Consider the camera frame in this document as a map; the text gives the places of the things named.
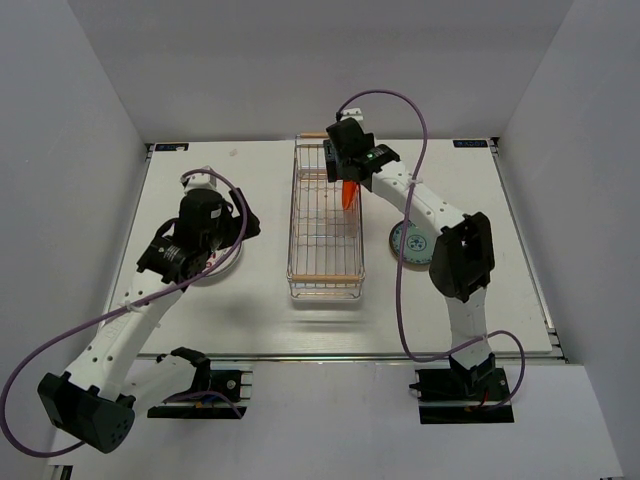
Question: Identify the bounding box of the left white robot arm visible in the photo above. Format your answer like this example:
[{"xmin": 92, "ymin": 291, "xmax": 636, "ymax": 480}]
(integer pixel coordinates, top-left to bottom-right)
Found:
[{"xmin": 37, "ymin": 186, "xmax": 260, "ymax": 453}]

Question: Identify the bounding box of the metal wire dish rack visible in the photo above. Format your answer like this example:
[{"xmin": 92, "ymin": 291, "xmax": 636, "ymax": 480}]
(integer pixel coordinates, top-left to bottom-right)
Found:
[{"xmin": 286, "ymin": 133, "xmax": 365, "ymax": 302}]

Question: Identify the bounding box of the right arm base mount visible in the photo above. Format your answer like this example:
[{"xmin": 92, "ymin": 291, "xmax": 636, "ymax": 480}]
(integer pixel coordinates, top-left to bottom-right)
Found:
[{"xmin": 409, "ymin": 368, "xmax": 514, "ymax": 425}]

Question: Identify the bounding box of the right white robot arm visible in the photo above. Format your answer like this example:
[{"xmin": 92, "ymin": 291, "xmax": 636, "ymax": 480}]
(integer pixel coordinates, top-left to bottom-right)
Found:
[{"xmin": 324, "ymin": 115, "xmax": 495, "ymax": 399}]

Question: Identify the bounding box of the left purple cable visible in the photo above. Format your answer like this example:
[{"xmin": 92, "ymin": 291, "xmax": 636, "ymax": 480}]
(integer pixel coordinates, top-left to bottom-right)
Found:
[{"xmin": 0, "ymin": 169, "xmax": 250, "ymax": 457}]

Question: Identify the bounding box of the orange plate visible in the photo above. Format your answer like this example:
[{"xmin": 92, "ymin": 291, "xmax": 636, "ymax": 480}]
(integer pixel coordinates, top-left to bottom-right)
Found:
[{"xmin": 341, "ymin": 180, "xmax": 359, "ymax": 210}]

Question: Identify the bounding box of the right blue table label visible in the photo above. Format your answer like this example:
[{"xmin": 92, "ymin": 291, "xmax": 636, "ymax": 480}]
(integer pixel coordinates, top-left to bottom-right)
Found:
[{"xmin": 452, "ymin": 139, "xmax": 489, "ymax": 148}]

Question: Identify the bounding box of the plain white plate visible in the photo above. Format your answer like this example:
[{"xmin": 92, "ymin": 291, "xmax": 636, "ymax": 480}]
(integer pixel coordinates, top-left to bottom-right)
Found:
[{"xmin": 194, "ymin": 244, "xmax": 243, "ymax": 287}]

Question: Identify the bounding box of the blue table label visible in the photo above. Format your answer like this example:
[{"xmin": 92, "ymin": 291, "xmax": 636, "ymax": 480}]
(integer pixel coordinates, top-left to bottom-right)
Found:
[
  {"xmin": 154, "ymin": 143, "xmax": 189, "ymax": 152},
  {"xmin": 452, "ymin": 139, "xmax": 489, "ymax": 148}
]

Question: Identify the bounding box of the left blue table label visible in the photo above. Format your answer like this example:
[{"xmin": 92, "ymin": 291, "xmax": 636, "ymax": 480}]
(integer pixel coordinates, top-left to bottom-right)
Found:
[{"xmin": 154, "ymin": 143, "xmax": 189, "ymax": 152}]

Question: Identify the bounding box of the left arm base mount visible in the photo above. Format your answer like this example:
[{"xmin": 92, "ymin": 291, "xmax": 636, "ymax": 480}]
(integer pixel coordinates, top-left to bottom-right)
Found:
[{"xmin": 147, "ymin": 347, "xmax": 253, "ymax": 420}]

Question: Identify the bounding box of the teal patterned plate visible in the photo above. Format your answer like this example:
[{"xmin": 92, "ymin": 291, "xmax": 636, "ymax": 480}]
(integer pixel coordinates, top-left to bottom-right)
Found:
[{"xmin": 388, "ymin": 222, "xmax": 435, "ymax": 271}]

